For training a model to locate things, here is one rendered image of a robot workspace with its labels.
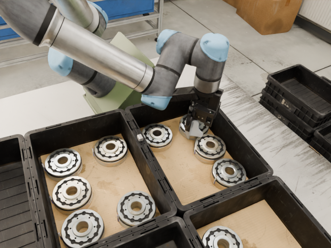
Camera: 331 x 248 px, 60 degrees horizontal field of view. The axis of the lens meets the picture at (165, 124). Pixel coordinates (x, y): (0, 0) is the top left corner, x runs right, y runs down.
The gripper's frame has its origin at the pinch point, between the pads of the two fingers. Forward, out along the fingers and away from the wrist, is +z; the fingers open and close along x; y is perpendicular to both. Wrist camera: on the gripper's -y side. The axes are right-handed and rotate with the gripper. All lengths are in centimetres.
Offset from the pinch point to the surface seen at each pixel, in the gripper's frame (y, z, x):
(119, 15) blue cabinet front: -127, 49, 149
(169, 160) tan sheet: -1.2, 2.0, -13.5
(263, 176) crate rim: 26.0, -8.0, -13.0
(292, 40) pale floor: 25, 84, 275
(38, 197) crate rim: -21, -8, -46
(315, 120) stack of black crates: 48, 31, 71
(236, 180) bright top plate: 20.2, -1.2, -12.6
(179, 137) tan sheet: -2.6, 2.0, -2.8
